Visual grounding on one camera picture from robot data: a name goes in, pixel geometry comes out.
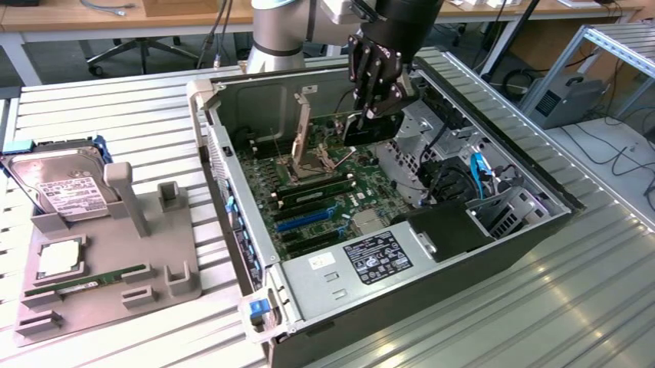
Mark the grey parts rack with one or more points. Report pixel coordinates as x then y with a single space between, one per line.
128 249

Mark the blue disk carrier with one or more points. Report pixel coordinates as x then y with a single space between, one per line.
18 147

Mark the silver socket cover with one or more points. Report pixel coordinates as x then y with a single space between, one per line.
330 155

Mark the silver power supply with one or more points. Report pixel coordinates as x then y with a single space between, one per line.
318 283

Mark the black office chair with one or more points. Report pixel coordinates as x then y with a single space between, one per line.
143 48

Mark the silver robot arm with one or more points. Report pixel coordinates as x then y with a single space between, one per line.
276 34

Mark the silver disk bay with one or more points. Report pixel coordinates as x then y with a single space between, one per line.
511 214

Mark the grey computer tower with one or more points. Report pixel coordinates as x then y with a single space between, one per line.
563 103

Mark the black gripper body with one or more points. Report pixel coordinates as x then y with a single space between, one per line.
410 27

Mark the black open PC case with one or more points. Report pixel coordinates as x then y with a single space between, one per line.
511 268

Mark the black stand pole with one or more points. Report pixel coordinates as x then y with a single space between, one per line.
511 38

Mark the silver drive cage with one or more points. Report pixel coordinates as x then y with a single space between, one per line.
414 153

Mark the aluminium slat table frame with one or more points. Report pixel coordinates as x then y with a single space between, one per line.
614 42

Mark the green RAM stick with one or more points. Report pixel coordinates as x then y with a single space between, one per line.
118 273
318 195

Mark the wooden desk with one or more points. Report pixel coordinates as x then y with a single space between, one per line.
471 9
102 23

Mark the silver CPU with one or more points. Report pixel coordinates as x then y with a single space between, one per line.
59 260

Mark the CPU socket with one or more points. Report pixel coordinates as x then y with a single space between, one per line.
319 170

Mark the black chair base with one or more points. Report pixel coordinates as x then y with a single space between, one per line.
458 32

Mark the blue expansion slot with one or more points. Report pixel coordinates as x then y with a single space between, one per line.
304 222

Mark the graphics card with black cooler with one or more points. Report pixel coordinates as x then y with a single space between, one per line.
374 132

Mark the black expansion slot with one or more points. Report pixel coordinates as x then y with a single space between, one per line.
299 212
312 237
315 246

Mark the brown wooden box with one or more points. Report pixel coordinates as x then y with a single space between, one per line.
160 7

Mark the blue case latch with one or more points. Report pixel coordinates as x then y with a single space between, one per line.
258 308

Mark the silver hard disk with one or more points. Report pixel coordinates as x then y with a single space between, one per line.
51 180

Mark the locking lever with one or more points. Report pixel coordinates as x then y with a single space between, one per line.
279 149

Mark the silver chipset heatsink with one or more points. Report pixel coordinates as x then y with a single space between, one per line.
371 223

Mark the green motherboard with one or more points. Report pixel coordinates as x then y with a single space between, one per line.
369 184

